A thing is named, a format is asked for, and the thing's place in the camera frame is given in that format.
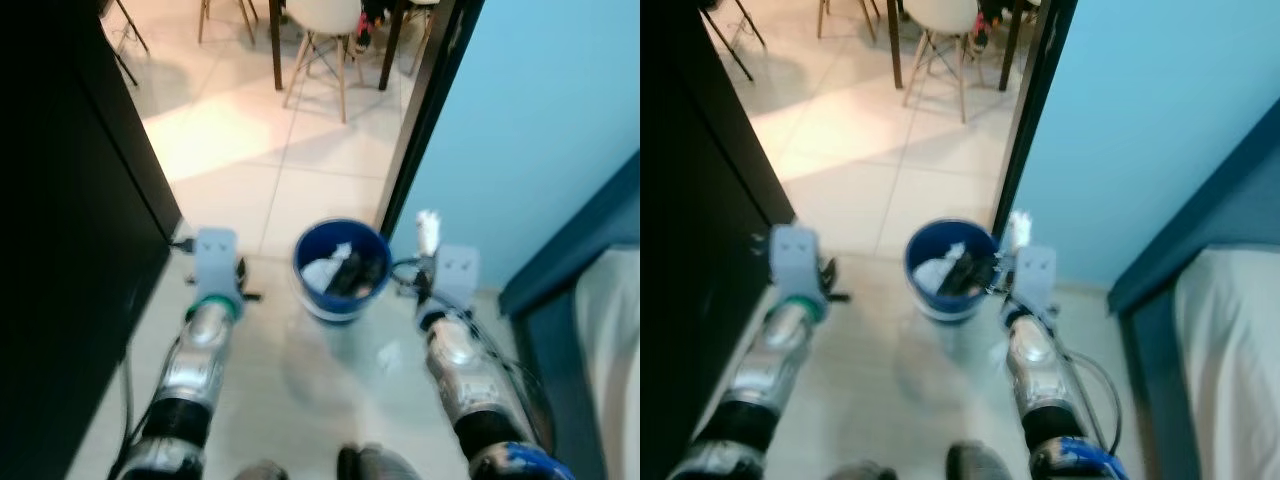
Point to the white crumpled paper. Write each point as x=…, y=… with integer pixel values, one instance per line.
x=320, y=272
x=935, y=272

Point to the black cabinet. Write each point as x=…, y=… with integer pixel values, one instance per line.
x=70, y=200
x=700, y=200

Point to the cream bed sheet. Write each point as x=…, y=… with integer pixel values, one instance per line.
x=610, y=360
x=1230, y=360

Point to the white chair wooden legs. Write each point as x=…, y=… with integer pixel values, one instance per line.
x=940, y=15
x=322, y=15

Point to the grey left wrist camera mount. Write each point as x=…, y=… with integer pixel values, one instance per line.
x=215, y=260
x=797, y=260

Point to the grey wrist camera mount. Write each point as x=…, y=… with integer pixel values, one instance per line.
x=1035, y=275
x=458, y=275
x=797, y=260
x=215, y=260

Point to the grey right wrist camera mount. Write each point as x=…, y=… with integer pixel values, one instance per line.
x=1035, y=275
x=458, y=275

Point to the dark door frame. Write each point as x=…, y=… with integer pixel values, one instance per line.
x=1035, y=80
x=430, y=90

